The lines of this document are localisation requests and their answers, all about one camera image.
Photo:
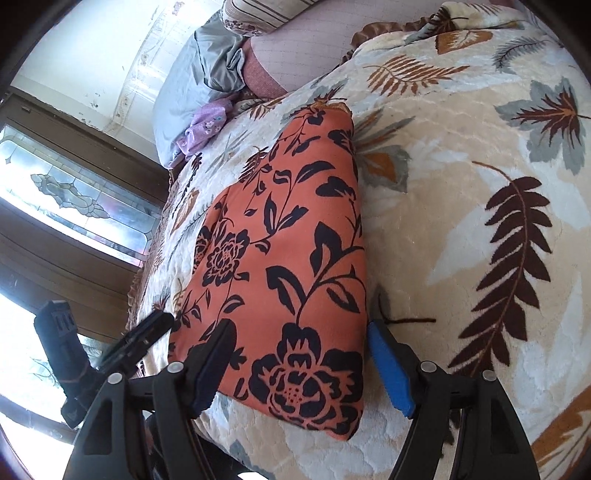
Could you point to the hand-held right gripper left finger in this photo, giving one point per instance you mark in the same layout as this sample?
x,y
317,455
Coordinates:
x,y
205,385

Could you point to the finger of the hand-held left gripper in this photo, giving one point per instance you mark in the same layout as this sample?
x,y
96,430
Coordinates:
x,y
138,339

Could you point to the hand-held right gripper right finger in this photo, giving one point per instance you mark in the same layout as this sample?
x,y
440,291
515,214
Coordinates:
x,y
392,369

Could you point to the orange floral cloth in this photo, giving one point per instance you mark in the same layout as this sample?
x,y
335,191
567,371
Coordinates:
x,y
286,240

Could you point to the wooden framed glass window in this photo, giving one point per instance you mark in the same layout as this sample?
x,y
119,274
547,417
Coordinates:
x,y
69,198

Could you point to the leaf print blanket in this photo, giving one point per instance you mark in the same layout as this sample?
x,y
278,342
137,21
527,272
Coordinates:
x,y
461,207

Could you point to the purple cloth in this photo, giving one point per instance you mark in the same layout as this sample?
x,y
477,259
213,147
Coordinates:
x,y
203,127

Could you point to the grey-blue cloth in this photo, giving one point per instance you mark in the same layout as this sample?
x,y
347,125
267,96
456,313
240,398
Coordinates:
x,y
194,83

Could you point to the beige striped pillow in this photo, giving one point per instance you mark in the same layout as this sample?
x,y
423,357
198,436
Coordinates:
x,y
258,14

